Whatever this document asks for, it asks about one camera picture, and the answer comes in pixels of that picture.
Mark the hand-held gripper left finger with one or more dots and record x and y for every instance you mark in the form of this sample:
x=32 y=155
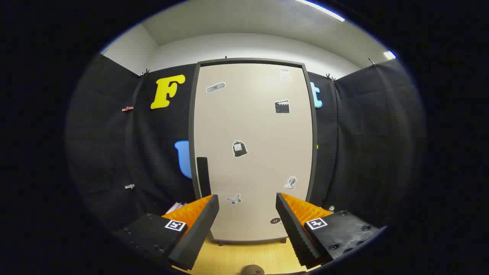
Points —
x=193 y=238

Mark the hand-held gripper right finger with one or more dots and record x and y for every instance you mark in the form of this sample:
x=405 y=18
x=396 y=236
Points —
x=296 y=233

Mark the brown fuzzy shoe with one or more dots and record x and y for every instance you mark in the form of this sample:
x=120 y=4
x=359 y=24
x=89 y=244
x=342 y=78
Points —
x=253 y=270

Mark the dark grey shoe cabinet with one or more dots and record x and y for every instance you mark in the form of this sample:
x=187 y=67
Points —
x=314 y=152

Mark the beige shoe cabinet door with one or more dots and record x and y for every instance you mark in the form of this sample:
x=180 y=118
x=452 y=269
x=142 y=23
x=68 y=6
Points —
x=259 y=130

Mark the white spine book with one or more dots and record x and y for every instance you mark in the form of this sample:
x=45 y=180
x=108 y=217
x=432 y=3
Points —
x=175 y=207

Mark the black backdrop cloth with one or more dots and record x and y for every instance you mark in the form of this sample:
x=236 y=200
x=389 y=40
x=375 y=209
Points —
x=107 y=152

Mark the small ceiling light panel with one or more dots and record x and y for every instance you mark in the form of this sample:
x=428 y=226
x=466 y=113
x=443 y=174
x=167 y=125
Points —
x=389 y=55

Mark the long ceiling light strip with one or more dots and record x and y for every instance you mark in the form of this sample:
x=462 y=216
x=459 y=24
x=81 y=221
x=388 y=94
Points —
x=321 y=10

